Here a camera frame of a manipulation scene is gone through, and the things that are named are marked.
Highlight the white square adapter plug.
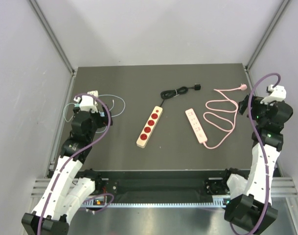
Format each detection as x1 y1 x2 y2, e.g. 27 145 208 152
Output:
87 91 98 97

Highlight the beige red power strip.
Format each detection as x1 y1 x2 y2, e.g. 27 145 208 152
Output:
136 106 163 148

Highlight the pink power strip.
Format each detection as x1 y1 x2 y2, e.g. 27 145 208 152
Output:
185 108 207 144

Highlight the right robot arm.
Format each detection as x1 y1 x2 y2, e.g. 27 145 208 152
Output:
220 95 293 235

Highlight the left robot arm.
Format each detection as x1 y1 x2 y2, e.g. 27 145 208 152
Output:
22 105 113 235

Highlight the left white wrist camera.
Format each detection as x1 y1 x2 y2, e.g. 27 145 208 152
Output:
73 95 98 113

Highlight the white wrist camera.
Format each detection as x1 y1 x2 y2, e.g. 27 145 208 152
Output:
73 95 98 113
261 84 287 104

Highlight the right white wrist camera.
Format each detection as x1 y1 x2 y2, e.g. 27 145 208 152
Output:
261 84 287 104

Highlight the light blue usb cable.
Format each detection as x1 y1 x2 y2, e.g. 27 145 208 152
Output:
94 94 126 134

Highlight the pink power cord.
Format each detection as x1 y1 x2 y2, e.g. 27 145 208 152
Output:
203 83 248 149

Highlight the mint green usb cable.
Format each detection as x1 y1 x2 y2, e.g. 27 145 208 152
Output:
62 102 76 123

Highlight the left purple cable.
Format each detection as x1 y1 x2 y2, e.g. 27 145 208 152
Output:
37 93 115 235

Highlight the black power cord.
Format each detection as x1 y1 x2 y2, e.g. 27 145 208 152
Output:
160 83 202 107

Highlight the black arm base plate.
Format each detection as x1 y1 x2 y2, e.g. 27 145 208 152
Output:
94 170 229 203

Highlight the grey slotted cable duct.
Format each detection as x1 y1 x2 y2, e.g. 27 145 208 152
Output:
80 195 228 209

